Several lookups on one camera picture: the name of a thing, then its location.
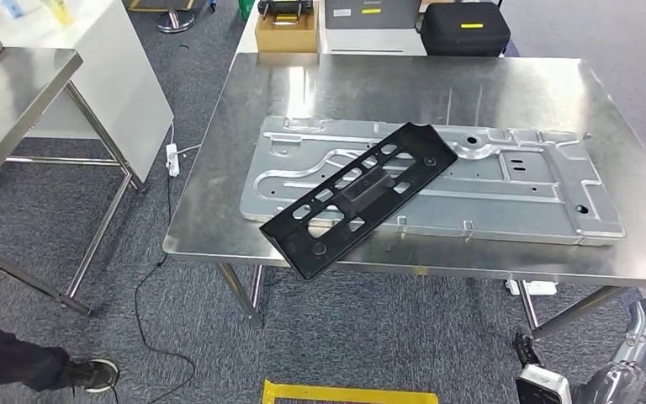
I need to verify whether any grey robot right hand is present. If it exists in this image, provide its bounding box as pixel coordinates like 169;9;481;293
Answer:
570;298;646;404

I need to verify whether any black plastic frame part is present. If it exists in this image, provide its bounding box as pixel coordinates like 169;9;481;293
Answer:
258;121;459;282

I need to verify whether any black floor cable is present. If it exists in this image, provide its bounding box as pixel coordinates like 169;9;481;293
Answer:
133;175;197;404

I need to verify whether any large steel workbench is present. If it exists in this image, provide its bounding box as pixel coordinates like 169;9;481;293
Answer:
162;52;646;341

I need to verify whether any white power strip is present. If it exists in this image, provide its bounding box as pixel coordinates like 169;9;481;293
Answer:
506;279;559;296
165;143;182;178

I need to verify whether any stamped sheet metal panel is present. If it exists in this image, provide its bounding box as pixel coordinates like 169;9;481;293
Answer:
239;115;627;247

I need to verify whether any yellow floor tape square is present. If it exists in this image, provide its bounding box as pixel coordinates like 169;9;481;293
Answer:
262;379;440;404

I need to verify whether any black hard case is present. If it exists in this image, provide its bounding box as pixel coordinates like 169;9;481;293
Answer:
416;1;512;58

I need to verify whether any white flat box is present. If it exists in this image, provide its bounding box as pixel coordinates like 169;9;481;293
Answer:
322;26;429;57

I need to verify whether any grey equipment case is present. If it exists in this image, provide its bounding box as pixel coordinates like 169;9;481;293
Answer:
324;0;423;30

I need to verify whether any cardboard box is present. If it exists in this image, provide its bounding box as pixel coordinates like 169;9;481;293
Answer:
254;11;320;54

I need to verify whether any black device in box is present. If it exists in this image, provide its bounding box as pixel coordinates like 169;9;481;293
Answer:
257;0;319;24

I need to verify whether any round chrome stool base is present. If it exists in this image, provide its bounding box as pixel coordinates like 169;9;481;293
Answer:
156;0;197;34

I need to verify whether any white board panel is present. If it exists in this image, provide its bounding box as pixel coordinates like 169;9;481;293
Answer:
0;0;175;185

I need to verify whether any person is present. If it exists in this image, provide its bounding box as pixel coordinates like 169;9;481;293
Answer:
0;309;120;394

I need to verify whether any yellow bottle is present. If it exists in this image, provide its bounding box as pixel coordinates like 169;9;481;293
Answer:
44;0;74;26

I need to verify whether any small steel table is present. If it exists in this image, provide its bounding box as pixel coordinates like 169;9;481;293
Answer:
0;47;147;317

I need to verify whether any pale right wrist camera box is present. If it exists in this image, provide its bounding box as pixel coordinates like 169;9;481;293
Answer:
515;363;573;404

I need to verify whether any white power strip cable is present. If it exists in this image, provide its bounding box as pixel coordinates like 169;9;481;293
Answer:
169;122;203;158

